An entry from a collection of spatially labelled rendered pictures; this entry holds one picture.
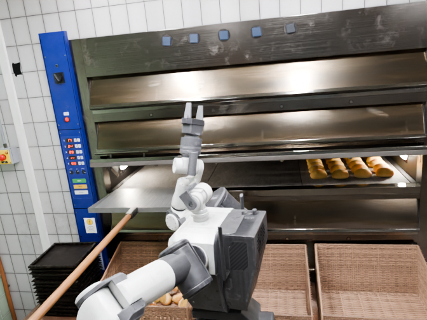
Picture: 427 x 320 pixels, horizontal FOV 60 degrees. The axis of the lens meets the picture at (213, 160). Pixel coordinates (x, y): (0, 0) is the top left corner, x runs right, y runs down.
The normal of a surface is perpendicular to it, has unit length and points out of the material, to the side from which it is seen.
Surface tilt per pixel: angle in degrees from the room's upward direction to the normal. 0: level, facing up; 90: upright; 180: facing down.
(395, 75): 70
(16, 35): 90
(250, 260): 90
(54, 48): 90
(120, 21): 90
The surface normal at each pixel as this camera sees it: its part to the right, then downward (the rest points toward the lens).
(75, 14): -0.17, 0.27
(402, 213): -0.19, -0.07
